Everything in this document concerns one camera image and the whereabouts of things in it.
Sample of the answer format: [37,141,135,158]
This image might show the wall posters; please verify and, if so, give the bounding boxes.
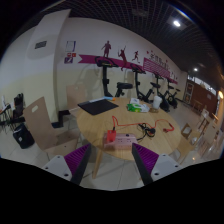
[63,40,78,65]

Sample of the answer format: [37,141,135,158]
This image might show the brown wooden cabinet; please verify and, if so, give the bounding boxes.
[185,79,218,116]

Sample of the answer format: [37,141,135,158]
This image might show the magenta sports wall decal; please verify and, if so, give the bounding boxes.
[77,39,179,85]

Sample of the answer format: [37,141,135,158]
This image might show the plain wooden chair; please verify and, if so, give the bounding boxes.
[65,83,90,115]

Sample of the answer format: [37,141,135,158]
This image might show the black bag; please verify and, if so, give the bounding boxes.
[12,122,36,150]

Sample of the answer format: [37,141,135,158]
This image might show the green wet wipes pack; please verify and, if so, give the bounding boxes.
[126,102,151,114]

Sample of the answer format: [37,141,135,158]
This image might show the group of wooden chairs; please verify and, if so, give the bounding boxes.
[179,108,224,159]

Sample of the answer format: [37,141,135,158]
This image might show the wooden chair with handle hole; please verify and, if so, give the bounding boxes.
[22,96,80,158]

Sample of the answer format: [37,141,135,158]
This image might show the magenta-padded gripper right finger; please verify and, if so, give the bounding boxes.
[131,142,183,186]

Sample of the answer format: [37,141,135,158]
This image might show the black mouse pad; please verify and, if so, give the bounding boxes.
[77,98,120,117]

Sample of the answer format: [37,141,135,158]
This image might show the black exercise bike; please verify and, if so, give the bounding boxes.
[94,55,134,99]
[130,63,155,103]
[164,78,181,110]
[150,73,171,113]

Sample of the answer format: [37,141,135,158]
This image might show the red charging cable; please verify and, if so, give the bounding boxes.
[111,115,176,134]

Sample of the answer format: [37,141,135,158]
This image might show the black power cord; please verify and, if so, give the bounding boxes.
[137,122,157,143]

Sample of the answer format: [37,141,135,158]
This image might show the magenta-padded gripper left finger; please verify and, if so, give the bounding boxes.
[42,143,93,186]

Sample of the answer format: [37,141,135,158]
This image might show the white tissue pack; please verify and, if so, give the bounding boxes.
[129,97,145,106]

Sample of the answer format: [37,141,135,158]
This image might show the blue and orange pen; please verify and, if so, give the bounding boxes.
[89,96,117,102]

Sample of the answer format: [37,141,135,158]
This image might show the grey wall vent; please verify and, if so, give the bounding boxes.
[34,40,48,50]

